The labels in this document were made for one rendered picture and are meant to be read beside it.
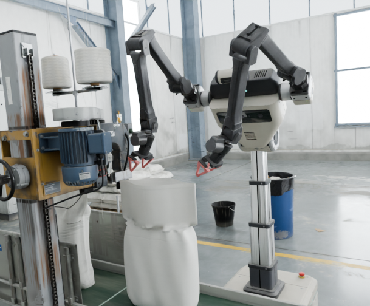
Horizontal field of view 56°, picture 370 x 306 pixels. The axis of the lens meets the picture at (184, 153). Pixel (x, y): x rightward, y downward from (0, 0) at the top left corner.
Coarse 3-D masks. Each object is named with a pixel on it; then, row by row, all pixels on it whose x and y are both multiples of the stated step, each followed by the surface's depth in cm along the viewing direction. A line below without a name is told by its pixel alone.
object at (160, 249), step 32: (128, 192) 182; (160, 192) 166; (192, 192) 166; (128, 224) 181; (160, 224) 168; (192, 224) 168; (128, 256) 180; (160, 256) 169; (192, 256) 168; (128, 288) 183; (160, 288) 171; (192, 288) 169
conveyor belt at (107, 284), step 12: (96, 276) 221; (108, 276) 220; (120, 276) 219; (96, 288) 205; (108, 288) 204; (120, 288) 203; (84, 300) 193; (96, 300) 192; (108, 300) 191; (120, 300) 190; (204, 300) 185; (216, 300) 184; (228, 300) 184
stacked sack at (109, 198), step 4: (108, 192) 473; (104, 196) 467; (108, 196) 464; (112, 196) 460; (120, 196) 454; (104, 200) 465; (108, 200) 462; (112, 200) 456; (116, 200) 453; (120, 200) 451; (112, 204) 461; (116, 204) 457; (120, 204) 454
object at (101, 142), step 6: (102, 132) 147; (108, 132) 153; (90, 138) 148; (96, 138) 147; (102, 138) 147; (108, 138) 153; (90, 144) 148; (96, 144) 148; (102, 144) 147; (108, 144) 152; (90, 150) 148; (96, 150) 148; (102, 150) 148; (108, 150) 152; (102, 156) 152
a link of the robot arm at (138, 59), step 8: (144, 40) 154; (144, 48) 155; (136, 56) 157; (144, 56) 159; (136, 64) 159; (144, 64) 161; (136, 72) 161; (144, 72) 162; (136, 80) 163; (144, 80) 162; (144, 88) 163; (144, 96) 164; (144, 104) 166; (144, 112) 168; (152, 112) 169; (144, 120) 172; (152, 120) 170; (144, 128) 173
